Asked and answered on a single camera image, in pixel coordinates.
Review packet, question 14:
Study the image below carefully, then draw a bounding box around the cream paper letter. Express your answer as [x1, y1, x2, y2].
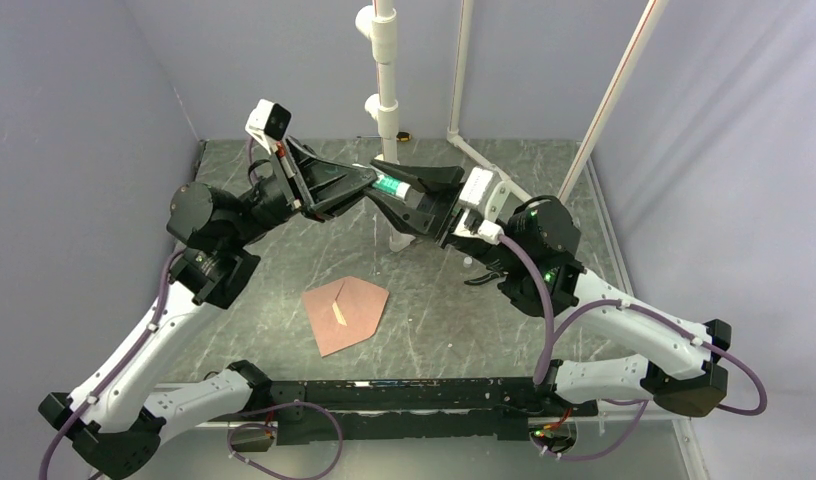
[331, 301, 347, 326]

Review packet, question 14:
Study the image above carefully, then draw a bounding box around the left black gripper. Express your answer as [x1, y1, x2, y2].
[225, 135, 383, 249]

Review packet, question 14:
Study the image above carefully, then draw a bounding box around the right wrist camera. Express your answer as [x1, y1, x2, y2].
[453, 167, 511, 245]

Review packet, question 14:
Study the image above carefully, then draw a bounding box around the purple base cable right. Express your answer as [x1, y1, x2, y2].
[528, 398, 651, 464]

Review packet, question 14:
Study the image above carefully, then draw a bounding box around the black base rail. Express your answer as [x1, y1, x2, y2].
[205, 376, 598, 446]

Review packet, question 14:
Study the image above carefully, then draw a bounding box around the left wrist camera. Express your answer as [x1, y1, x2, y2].
[244, 99, 292, 154]

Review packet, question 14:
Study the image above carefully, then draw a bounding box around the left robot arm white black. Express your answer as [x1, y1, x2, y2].
[39, 139, 378, 479]

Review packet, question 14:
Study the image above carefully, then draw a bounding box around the white PVC pipe frame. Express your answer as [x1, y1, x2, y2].
[354, 0, 669, 253]

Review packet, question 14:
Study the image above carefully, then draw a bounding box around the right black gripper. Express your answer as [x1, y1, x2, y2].
[365, 157, 524, 275]

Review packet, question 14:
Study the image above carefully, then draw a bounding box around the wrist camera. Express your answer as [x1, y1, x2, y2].
[453, 167, 511, 245]
[244, 99, 292, 154]

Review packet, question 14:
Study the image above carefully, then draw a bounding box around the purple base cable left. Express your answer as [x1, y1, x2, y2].
[226, 400, 345, 480]

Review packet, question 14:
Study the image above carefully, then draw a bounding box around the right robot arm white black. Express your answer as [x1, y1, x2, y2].
[365, 160, 731, 418]

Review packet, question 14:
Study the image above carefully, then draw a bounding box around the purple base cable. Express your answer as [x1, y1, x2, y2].
[226, 400, 345, 480]
[528, 398, 651, 464]

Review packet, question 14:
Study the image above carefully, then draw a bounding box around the green glue stick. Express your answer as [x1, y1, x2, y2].
[355, 164, 410, 201]

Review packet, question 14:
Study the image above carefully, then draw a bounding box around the pink brown envelope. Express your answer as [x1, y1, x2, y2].
[301, 277, 389, 357]

